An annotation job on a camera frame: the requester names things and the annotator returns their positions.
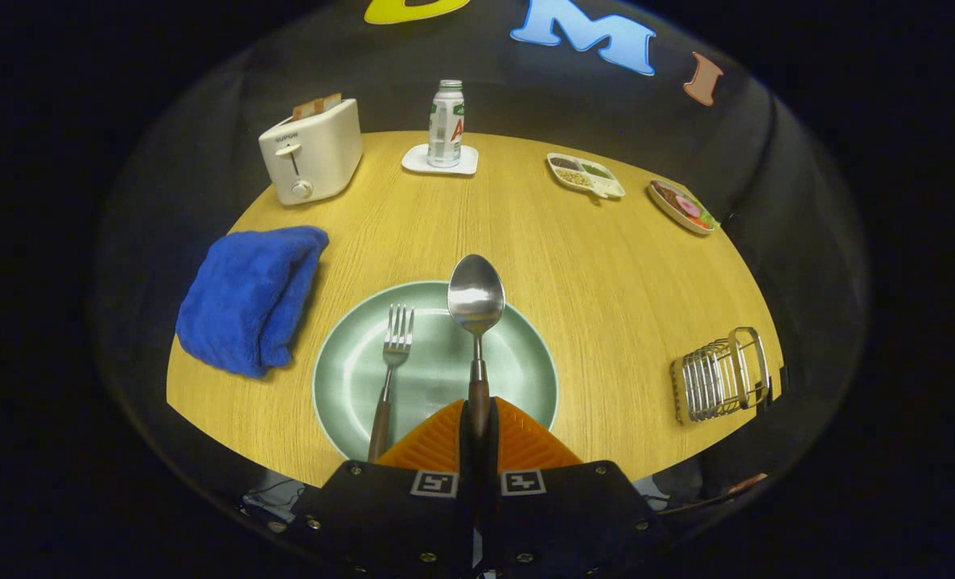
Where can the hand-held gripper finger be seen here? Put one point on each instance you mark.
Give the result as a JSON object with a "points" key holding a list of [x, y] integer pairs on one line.
{"points": [[469, 466], [487, 474]]}

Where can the pale green plate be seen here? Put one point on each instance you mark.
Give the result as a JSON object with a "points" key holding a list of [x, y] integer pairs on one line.
{"points": [[437, 378]]}

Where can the blue folded towel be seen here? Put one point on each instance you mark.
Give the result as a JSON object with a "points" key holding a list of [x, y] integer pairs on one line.
{"points": [[244, 301]]}

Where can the white square coaster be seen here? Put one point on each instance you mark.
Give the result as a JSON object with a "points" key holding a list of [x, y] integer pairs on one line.
{"points": [[414, 161]]}

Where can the white divided snack dish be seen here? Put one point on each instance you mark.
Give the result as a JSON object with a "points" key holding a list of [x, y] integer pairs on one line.
{"points": [[578, 175]]}

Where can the plate of salad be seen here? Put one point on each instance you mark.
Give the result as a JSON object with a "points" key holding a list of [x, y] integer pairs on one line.
{"points": [[682, 207]]}

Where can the white drink bottle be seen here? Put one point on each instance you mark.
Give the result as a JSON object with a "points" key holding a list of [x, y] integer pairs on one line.
{"points": [[446, 129]]}

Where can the white toaster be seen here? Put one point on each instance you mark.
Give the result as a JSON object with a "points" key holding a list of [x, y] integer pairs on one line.
{"points": [[320, 157]]}

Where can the toast slice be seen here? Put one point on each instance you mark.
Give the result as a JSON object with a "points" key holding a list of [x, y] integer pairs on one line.
{"points": [[332, 102], [308, 110]]}

